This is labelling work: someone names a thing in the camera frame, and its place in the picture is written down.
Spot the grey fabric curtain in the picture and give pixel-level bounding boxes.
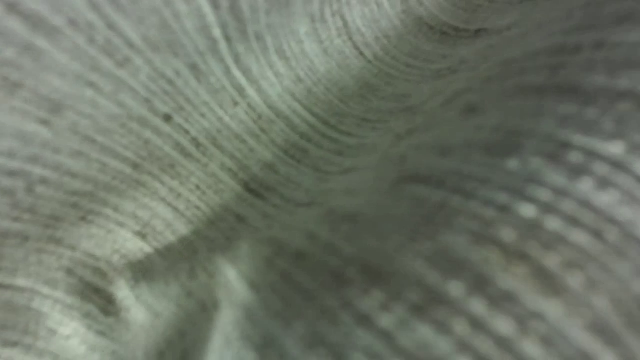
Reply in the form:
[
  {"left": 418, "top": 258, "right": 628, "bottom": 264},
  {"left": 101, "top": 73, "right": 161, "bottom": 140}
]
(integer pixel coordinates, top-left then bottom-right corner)
[{"left": 0, "top": 0, "right": 640, "bottom": 360}]

